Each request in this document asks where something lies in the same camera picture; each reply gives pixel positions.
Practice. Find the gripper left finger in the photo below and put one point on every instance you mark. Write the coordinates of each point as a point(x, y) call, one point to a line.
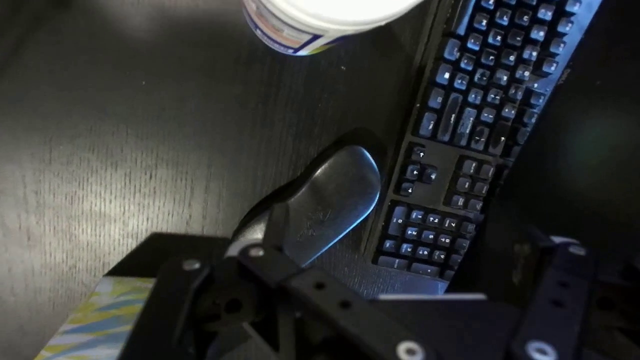
point(320, 292)

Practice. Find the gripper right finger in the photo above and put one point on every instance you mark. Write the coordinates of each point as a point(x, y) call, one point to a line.
point(560, 300)

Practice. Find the black spectacle case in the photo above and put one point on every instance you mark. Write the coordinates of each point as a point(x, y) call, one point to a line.
point(335, 195)

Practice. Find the black computer keyboard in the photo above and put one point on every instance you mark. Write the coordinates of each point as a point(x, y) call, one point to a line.
point(465, 100)

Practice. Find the colourful patterned box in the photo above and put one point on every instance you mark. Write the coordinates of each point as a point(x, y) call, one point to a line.
point(100, 320)

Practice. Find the white plastic tub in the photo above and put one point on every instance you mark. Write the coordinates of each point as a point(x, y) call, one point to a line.
point(305, 20)

